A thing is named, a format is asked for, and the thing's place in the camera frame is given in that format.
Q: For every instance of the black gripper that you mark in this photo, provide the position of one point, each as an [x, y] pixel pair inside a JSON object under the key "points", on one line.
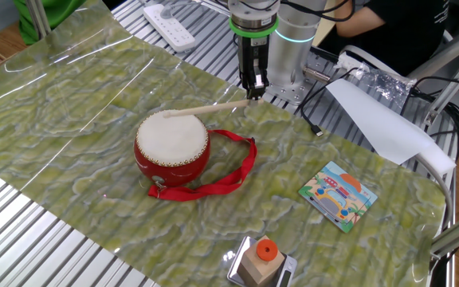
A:
{"points": [[253, 49]]}

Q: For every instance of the wooden drumstick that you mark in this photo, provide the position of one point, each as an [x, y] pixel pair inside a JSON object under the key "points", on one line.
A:
{"points": [[205, 108]]}

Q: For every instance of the bare person forearm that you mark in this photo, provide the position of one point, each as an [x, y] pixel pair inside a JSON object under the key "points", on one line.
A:
{"points": [[357, 28]]}

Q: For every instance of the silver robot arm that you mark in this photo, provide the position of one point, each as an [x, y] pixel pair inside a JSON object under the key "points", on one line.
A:
{"points": [[289, 56]]}

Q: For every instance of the red drum white head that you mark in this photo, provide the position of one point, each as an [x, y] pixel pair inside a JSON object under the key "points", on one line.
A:
{"points": [[173, 171]]}

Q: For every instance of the silver base connector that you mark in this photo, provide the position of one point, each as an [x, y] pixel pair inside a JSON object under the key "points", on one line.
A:
{"points": [[317, 74]]}

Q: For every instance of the white power strip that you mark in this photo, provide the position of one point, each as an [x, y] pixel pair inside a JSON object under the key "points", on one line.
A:
{"points": [[169, 30]]}

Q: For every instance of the grey power plug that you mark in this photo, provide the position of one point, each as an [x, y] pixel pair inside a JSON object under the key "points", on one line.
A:
{"points": [[167, 12]]}

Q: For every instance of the crumpled clear plastic wrap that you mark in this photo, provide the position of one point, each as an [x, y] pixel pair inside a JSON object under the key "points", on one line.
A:
{"points": [[389, 87]]}

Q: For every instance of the white foam sheet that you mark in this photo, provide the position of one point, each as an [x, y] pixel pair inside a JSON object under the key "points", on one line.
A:
{"points": [[385, 127]]}

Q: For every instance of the cartoon bus puzzle card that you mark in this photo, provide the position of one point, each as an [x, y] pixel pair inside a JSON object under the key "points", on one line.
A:
{"points": [[337, 195]]}

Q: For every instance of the person in black shirt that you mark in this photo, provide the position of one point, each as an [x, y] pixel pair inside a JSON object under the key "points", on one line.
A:
{"points": [[405, 36]]}

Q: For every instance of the green marble pattern mat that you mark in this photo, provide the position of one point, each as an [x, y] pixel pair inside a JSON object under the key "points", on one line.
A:
{"points": [[74, 119]]}

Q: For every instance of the wooden block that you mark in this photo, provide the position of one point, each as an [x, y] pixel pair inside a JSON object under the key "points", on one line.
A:
{"points": [[259, 271]]}

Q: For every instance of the silver digital scale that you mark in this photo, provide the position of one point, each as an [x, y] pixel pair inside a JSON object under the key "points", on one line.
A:
{"points": [[289, 275]]}

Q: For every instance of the white curved tube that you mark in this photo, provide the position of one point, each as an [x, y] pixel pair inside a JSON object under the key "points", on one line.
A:
{"points": [[444, 185]]}

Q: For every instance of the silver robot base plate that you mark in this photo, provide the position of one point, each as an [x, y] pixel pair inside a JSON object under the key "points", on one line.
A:
{"points": [[293, 95]]}

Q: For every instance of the aluminium frame post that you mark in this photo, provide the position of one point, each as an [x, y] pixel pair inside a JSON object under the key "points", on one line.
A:
{"points": [[38, 20]]}

